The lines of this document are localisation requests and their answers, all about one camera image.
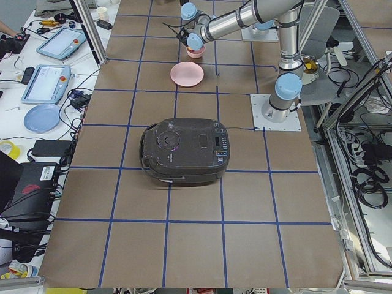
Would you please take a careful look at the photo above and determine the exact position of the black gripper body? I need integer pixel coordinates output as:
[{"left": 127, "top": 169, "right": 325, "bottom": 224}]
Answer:
[{"left": 176, "top": 28, "right": 189, "bottom": 47}]

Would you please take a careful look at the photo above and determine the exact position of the pink bowl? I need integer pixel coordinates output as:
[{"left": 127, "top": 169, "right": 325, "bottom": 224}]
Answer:
[{"left": 186, "top": 46, "right": 206, "bottom": 59}]

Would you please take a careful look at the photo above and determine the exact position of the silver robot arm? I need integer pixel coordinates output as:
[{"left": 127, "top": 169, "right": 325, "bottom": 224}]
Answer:
[
  {"left": 180, "top": 1, "right": 304, "bottom": 124},
  {"left": 177, "top": 1, "right": 281, "bottom": 50}
]

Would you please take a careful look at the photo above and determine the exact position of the pink plate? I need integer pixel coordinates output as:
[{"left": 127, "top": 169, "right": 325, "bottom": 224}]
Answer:
[{"left": 170, "top": 62, "right": 204, "bottom": 87}]

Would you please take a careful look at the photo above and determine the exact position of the bowl with yellow object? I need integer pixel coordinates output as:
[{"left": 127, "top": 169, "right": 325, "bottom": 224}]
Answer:
[{"left": 302, "top": 55, "right": 319, "bottom": 85}]

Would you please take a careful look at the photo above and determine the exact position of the light blue plate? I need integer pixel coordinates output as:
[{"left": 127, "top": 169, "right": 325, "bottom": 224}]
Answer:
[{"left": 24, "top": 104, "right": 60, "bottom": 133}]

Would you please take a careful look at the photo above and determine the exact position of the white paper cup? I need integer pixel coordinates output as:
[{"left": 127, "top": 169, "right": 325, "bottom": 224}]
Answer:
[{"left": 96, "top": 7, "right": 109, "bottom": 21}]

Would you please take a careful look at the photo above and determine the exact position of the dark grey rice cooker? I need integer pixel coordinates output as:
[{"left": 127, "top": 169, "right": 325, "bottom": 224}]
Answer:
[{"left": 139, "top": 118, "right": 230, "bottom": 184}]

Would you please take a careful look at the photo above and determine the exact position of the blue teach pendant far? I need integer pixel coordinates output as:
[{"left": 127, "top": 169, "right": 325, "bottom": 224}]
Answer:
[{"left": 36, "top": 28, "right": 86, "bottom": 60}]

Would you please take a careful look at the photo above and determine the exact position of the blue teach pendant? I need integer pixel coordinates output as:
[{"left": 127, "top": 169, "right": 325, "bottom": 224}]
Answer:
[
  {"left": 21, "top": 64, "right": 71, "bottom": 104},
  {"left": 36, "top": 28, "right": 86, "bottom": 60}
]

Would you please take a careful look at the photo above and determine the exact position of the blue teach pendant near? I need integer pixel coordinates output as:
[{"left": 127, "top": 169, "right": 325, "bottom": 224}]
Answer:
[{"left": 21, "top": 64, "right": 71, "bottom": 104}]

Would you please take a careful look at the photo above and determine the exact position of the grey chair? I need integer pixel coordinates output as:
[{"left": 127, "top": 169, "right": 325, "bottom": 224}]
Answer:
[{"left": 300, "top": 6, "right": 339, "bottom": 106}]

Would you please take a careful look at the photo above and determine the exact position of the black power brick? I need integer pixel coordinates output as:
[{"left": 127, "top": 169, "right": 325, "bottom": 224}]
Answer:
[{"left": 28, "top": 140, "right": 72, "bottom": 162}]

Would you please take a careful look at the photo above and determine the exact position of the yellow tape roll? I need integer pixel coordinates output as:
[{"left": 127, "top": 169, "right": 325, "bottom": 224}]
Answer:
[{"left": 0, "top": 140, "right": 21, "bottom": 160}]

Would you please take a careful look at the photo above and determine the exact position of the black computer case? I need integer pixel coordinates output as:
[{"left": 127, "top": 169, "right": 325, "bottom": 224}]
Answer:
[{"left": 1, "top": 153, "right": 60, "bottom": 230}]

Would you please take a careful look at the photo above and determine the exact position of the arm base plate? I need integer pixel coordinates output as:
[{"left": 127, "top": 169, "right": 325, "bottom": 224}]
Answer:
[
  {"left": 241, "top": 23, "right": 279, "bottom": 42},
  {"left": 250, "top": 94, "right": 301, "bottom": 132}
]

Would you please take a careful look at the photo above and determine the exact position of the aluminium frame post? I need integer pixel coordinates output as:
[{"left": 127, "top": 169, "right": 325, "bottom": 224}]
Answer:
[{"left": 70, "top": 0, "right": 107, "bottom": 65}]

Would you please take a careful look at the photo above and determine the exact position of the aluminium frame rail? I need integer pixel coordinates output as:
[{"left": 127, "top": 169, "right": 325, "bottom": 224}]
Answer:
[{"left": 312, "top": 0, "right": 392, "bottom": 285}]

